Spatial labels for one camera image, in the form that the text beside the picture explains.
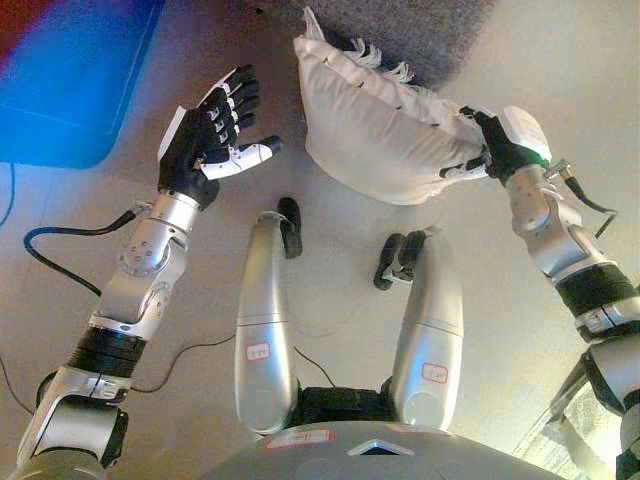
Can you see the white fringed pillow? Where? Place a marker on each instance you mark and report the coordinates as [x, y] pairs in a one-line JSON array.
[[385, 135]]

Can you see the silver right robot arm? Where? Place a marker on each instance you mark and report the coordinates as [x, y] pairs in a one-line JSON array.
[[575, 260]]

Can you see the grey robot torso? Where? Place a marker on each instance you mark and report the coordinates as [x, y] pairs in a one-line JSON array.
[[380, 452]]

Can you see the silver robot leg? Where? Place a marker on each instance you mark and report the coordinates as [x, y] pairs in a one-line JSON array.
[[430, 330], [265, 325]]

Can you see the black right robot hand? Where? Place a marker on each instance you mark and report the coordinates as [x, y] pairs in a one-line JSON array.
[[515, 141]]

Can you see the grey shaggy rug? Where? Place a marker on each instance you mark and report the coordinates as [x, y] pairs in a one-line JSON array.
[[400, 35]]

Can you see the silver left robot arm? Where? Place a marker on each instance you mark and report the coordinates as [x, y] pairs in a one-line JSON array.
[[105, 320]]

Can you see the black left robot foot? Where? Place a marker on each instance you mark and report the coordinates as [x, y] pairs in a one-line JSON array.
[[291, 227]]

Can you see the silver right robot leg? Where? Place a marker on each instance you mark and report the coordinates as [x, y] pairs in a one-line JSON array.
[[430, 330]]

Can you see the black right robot foot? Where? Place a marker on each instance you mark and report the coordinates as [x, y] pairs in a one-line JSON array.
[[397, 260]]

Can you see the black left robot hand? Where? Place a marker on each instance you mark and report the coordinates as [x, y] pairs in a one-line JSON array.
[[200, 134]]

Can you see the black robot foot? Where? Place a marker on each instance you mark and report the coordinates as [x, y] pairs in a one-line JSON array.
[[397, 260], [291, 227]]

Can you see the silver left robot leg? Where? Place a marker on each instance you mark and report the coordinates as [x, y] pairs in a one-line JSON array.
[[265, 325]]

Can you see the blue plastic container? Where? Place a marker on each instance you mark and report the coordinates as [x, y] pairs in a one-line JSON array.
[[65, 80]]

